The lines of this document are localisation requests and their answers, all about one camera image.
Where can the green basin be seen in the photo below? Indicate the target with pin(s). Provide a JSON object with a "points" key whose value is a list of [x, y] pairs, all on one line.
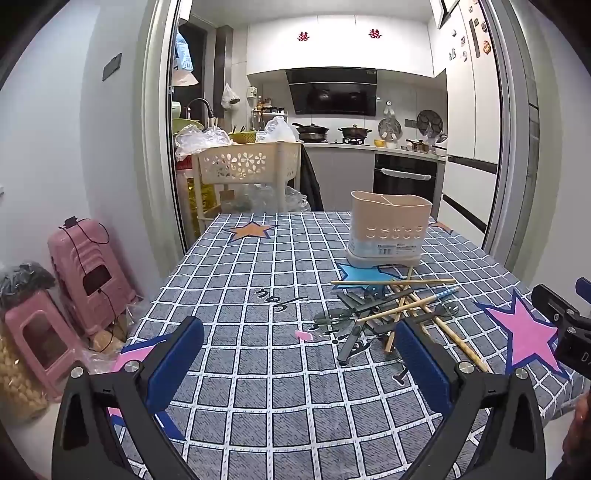
{"points": [[182, 125]]}

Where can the hanging metal steamer rack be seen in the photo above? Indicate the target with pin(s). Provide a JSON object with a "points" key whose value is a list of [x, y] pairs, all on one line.
{"points": [[390, 127]]}

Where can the bag of pale dried goods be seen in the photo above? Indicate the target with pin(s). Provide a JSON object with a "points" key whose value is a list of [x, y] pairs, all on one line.
{"points": [[14, 378]]}

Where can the hanging plastic bag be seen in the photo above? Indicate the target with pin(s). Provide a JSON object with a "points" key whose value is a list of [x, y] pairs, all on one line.
{"points": [[229, 98]]}

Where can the metal spice rack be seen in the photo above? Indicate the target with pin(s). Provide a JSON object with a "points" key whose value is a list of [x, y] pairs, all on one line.
{"points": [[270, 113]]}

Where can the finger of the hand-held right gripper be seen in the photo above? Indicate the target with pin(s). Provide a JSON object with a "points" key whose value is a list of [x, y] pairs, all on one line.
{"points": [[554, 307], [584, 288]]}

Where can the blue and white hanging bag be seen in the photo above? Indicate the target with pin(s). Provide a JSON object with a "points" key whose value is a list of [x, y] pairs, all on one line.
{"points": [[182, 60]]}

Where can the hanging dark egg pan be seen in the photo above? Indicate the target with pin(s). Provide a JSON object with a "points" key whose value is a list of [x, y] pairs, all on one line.
{"points": [[429, 123]]}

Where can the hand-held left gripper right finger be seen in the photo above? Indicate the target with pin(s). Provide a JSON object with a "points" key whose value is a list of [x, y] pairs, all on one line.
{"points": [[420, 364]]}

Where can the grey checked star tablecloth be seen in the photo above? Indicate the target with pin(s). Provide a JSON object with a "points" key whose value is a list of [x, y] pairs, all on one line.
{"points": [[258, 369]]}

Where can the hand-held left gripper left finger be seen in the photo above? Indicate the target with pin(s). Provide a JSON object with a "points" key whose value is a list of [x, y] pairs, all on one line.
{"points": [[178, 360]]}

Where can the black wok with lid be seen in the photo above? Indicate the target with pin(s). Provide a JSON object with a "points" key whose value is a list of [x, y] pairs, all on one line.
{"points": [[311, 133], [354, 133]]}

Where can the beige basket trolley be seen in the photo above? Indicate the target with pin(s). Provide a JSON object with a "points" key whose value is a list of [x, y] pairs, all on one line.
{"points": [[240, 161]]}

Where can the dark jacket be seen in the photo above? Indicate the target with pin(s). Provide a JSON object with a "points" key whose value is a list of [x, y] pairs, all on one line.
{"points": [[310, 184]]}

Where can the black kitchen faucet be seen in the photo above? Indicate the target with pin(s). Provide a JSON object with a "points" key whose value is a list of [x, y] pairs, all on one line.
{"points": [[210, 113]]}

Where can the small metal pot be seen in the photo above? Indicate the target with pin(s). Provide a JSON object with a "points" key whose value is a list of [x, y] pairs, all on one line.
{"points": [[419, 146]]}

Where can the white plastic bag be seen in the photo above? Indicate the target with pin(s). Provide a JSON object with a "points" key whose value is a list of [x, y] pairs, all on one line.
{"points": [[277, 129]]}

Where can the blue striped wooden chopstick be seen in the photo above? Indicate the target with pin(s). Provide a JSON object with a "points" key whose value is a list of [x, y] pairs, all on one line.
{"points": [[443, 294]]}

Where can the person's right forearm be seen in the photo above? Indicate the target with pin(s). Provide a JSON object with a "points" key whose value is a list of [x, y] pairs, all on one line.
{"points": [[581, 438]]}

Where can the dark wall switch panel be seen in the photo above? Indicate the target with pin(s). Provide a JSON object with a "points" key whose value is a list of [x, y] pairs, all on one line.
{"points": [[112, 67]]}

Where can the beige plastic utensil holder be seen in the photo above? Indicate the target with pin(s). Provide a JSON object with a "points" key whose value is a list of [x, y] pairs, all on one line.
{"points": [[390, 230]]}

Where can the black range hood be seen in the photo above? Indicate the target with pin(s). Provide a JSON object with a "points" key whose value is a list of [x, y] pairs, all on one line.
{"points": [[332, 97]]}

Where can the black built-in oven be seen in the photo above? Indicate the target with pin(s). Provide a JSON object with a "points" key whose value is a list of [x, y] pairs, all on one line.
{"points": [[392, 161]]}

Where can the pile of grey plastic cutlery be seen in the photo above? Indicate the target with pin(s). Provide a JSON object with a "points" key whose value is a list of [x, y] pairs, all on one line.
{"points": [[351, 302]]}

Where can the yellow-green colander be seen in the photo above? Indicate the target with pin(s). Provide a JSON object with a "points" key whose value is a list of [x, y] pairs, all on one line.
{"points": [[242, 136]]}

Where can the bag of dark dried goods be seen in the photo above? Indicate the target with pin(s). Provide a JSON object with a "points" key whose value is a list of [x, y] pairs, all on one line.
{"points": [[23, 281]]}

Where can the white refrigerator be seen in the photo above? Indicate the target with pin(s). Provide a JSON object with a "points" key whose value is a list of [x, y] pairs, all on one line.
{"points": [[466, 115]]}

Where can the plain wooden chopstick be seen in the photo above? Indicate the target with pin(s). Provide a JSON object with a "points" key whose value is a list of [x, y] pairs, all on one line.
{"points": [[461, 346], [392, 282], [398, 314]]}

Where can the clear plastic bag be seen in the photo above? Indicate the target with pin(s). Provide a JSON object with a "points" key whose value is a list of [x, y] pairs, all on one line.
{"points": [[198, 141]]}

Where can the white upper cabinets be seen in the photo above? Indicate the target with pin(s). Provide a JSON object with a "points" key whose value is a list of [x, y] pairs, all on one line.
{"points": [[341, 50]]}

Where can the group of fridge magnets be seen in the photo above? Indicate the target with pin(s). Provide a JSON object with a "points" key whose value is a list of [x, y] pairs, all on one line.
{"points": [[471, 37]]}

